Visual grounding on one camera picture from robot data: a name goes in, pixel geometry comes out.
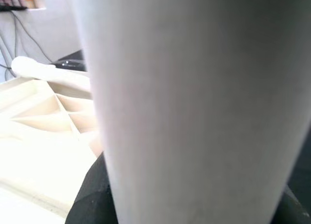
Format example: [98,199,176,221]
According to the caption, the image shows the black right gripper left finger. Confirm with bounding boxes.
[65,158,120,224]

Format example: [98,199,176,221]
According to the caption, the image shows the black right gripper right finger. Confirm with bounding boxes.
[272,186,311,224]

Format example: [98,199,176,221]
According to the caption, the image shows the white plastic table leg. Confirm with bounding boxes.
[72,0,311,224]
[11,56,92,91]

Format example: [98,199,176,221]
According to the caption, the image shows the white plastic children table top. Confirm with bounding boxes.
[0,70,105,220]

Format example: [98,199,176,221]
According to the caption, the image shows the black tablecloth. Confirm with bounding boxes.
[48,50,311,207]

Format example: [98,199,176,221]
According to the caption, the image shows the black shelf ledge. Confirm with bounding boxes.
[0,5,27,12]

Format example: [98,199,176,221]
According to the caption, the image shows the black wall cables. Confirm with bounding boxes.
[0,9,53,78]

